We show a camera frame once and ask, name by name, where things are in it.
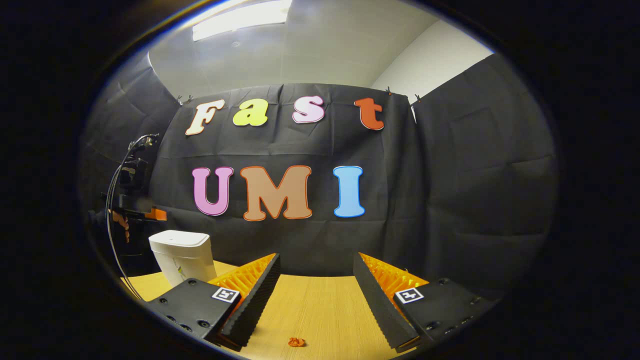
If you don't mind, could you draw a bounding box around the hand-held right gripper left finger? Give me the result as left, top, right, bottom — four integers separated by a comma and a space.
145, 253, 281, 351

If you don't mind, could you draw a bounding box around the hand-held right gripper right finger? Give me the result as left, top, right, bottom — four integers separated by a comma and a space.
352, 252, 501, 354

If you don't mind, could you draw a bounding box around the white desktop garbage bin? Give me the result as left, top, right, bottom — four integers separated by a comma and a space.
148, 230, 218, 288

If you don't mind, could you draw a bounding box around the wooden desktop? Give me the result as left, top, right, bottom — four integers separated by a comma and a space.
120, 260, 423, 360

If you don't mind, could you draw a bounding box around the black backdrop cloth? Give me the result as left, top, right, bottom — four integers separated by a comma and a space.
80, 52, 560, 301

